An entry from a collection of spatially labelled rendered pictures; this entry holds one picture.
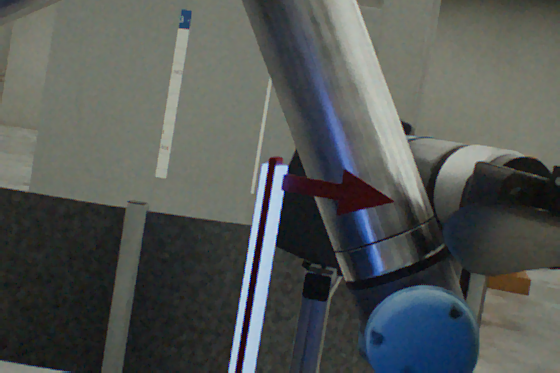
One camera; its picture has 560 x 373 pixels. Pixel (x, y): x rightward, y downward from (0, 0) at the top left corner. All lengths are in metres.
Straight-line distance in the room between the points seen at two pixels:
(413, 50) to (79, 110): 2.95
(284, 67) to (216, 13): 6.00
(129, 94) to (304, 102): 6.12
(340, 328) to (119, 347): 0.55
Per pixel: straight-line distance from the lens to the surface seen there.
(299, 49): 0.63
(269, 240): 0.47
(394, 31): 4.73
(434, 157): 0.74
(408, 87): 4.71
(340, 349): 2.36
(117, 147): 6.76
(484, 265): 0.57
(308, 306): 1.01
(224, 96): 6.56
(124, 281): 2.16
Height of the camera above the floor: 1.21
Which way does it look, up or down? 3 degrees down
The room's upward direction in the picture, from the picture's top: 9 degrees clockwise
